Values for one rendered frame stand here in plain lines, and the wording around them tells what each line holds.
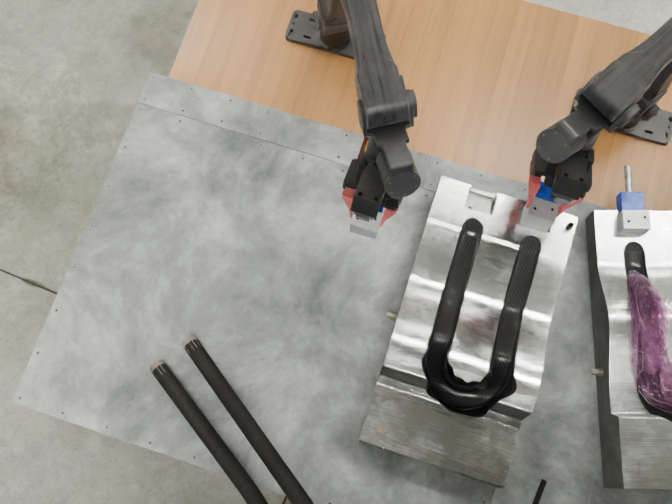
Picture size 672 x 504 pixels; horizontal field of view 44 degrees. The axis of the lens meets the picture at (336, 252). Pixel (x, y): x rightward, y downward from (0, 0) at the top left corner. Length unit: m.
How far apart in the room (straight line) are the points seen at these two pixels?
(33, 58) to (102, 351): 1.40
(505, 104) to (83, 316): 0.92
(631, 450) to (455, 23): 0.90
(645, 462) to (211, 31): 1.16
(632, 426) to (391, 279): 0.49
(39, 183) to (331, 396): 1.38
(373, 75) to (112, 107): 1.51
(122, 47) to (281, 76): 1.10
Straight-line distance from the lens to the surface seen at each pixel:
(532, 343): 1.47
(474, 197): 1.56
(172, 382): 1.53
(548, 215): 1.49
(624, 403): 1.54
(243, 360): 1.55
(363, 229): 1.44
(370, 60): 1.26
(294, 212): 1.60
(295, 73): 1.72
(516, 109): 1.72
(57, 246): 2.55
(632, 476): 1.49
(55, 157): 2.64
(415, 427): 1.47
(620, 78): 1.35
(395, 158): 1.23
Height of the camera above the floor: 2.32
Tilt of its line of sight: 75 degrees down
